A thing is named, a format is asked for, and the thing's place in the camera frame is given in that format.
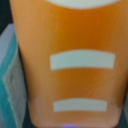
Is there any orange bread loaf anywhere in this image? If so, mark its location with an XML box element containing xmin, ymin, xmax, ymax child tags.
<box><xmin>10</xmin><ymin>0</ymin><xmax>128</xmax><ymax>128</ymax></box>

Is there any small white milk carton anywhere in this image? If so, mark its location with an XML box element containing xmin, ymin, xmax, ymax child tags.
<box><xmin>0</xmin><ymin>24</ymin><xmax>27</xmax><ymax>128</ymax></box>

